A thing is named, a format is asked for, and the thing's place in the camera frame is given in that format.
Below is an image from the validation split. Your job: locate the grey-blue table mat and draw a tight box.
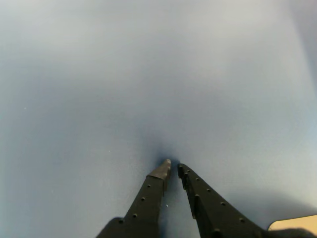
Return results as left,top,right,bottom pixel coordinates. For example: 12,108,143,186
0,0,317,238

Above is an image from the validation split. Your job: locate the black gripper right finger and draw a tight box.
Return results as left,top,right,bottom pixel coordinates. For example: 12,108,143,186
177,163,274,238

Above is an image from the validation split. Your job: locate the gold metal tin container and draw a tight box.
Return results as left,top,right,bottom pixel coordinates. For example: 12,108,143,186
268,215,317,232

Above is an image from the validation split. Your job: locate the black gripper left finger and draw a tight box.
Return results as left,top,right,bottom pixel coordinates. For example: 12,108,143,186
96,158,172,238

